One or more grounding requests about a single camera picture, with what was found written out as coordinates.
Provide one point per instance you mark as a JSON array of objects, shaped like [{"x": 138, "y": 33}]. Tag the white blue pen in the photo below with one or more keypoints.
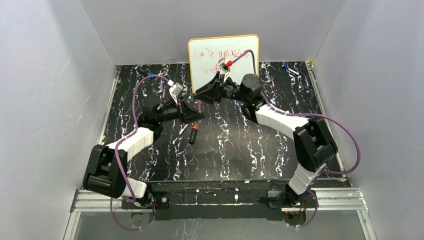
[{"x": 290, "y": 70}]

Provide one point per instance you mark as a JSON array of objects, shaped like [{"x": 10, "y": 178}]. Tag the black orange highlighter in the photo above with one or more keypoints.
[{"x": 193, "y": 134}]

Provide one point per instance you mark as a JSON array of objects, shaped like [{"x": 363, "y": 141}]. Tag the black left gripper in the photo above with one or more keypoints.
[{"x": 182, "y": 110}]

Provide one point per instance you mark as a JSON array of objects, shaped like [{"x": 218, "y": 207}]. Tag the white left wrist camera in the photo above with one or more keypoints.
[{"x": 175, "y": 89}]

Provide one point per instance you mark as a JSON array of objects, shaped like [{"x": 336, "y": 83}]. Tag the pink marker pen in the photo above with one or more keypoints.
[{"x": 199, "y": 105}]

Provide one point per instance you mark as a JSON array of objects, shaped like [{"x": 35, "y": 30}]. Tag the white green-tipped pen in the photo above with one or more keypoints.
[{"x": 183, "y": 129}]

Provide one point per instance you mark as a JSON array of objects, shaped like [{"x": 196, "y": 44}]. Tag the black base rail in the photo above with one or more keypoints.
[{"x": 236, "y": 199}]

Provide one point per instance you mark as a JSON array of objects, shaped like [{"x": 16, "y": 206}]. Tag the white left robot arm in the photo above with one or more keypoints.
[{"x": 106, "y": 171}]

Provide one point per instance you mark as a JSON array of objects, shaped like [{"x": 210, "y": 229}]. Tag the blue black marker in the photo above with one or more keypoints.
[{"x": 146, "y": 73}]

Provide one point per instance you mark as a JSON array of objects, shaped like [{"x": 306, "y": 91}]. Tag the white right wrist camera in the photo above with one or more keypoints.
[{"x": 225, "y": 67}]

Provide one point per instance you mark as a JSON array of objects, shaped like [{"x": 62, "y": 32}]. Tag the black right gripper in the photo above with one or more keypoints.
[{"x": 219, "y": 89}]

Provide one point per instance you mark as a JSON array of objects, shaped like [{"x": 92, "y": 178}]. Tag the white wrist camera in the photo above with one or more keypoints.
[
  {"x": 175, "y": 89},
  {"x": 225, "y": 67}
]

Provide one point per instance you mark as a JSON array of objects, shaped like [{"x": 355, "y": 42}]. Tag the orange framed whiteboard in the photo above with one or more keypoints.
[{"x": 231, "y": 56}]

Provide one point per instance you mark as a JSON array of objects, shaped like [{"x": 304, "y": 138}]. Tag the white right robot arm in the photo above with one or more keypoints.
[{"x": 313, "y": 143}]

